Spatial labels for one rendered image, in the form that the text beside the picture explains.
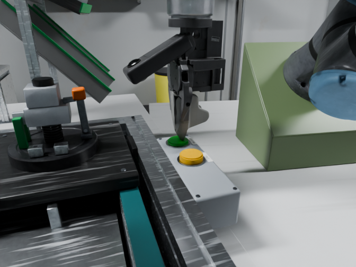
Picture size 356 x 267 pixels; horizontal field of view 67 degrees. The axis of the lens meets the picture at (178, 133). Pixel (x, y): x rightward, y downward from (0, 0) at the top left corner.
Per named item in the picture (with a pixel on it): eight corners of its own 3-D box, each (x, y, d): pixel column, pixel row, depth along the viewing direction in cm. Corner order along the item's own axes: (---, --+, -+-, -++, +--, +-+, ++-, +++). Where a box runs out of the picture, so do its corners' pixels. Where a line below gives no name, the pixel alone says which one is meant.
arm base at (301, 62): (335, 56, 70) (362, 26, 61) (349, 106, 63) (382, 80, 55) (279, 50, 69) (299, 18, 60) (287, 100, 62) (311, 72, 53)
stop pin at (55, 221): (63, 224, 39) (58, 202, 37) (62, 230, 38) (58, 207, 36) (52, 227, 38) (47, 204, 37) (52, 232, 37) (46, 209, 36)
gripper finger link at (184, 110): (192, 123, 46) (193, 71, 43) (183, 124, 46) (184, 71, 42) (183, 114, 50) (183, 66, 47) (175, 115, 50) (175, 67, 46)
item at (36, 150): (45, 152, 42) (43, 143, 41) (44, 156, 40) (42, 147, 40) (30, 154, 41) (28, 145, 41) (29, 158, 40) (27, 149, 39)
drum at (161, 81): (186, 117, 346) (187, 66, 321) (192, 129, 309) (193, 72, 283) (154, 118, 342) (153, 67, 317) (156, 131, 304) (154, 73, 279)
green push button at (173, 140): (184, 143, 55) (184, 134, 54) (191, 151, 51) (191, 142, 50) (165, 145, 54) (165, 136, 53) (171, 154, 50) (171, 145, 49)
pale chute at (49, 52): (105, 90, 78) (115, 79, 77) (99, 104, 66) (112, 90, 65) (14, 15, 67) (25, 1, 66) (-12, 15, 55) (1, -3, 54)
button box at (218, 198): (188, 159, 58) (188, 132, 56) (238, 224, 40) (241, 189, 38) (157, 164, 56) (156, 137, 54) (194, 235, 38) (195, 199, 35)
